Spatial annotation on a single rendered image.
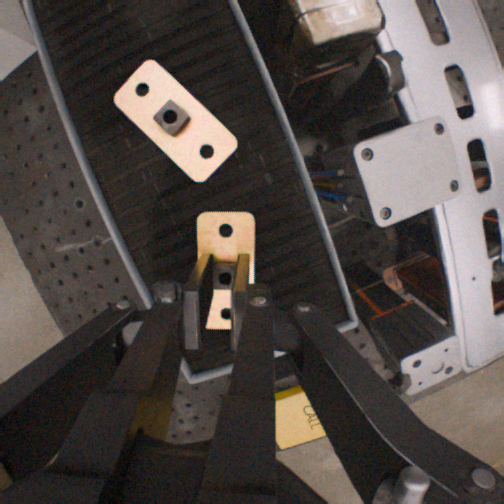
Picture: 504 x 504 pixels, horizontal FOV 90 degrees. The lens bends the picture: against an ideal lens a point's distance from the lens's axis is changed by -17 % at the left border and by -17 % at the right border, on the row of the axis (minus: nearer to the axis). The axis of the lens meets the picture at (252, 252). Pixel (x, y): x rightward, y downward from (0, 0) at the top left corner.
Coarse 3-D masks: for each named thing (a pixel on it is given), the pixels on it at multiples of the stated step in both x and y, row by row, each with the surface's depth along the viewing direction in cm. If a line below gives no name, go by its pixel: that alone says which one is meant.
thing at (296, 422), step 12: (276, 396) 24; (288, 396) 24; (300, 396) 24; (276, 408) 24; (288, 408) 24; (300, 408) 24; (276, 420) 24; (288, 420) 24; (300, 420) 24; (312, 420) 24; (276, 432) 25; (288, 432) 25; (300, 432) 25; (312, 432) 25; (324, 432) 25; (288, 444) 25
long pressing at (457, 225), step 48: (384, 0) 30; (384, 48) 31; (432, 48) 31; (480, 48) 31; (432, 96) 32; (480, 96) 32; (480, 192) 36; (480, 240) 37; (480, 288) 39; (480, 336) 41
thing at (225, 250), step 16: (208, 224) 20; (240, 224) 20; (208, 240) 20; (224, 240) 20; (240, 240) 20; (224, 256) 20; (224, 288) 20; (224, 304) 21; (208, 320) 21; (224, 320) 21
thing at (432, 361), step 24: (360, 264) 68; (360, 288) 57; (384, 288) 54; (360, 312) 54; (384, 312) 46; (408, 312) 43; (384, 336) 40; (408, 336) 38; (432, 336) 36; (456, 336) 34; (384, 360) 43; (408, 360) 35; (432, 360) 35; (456, 360) 35; (432, 384) 36
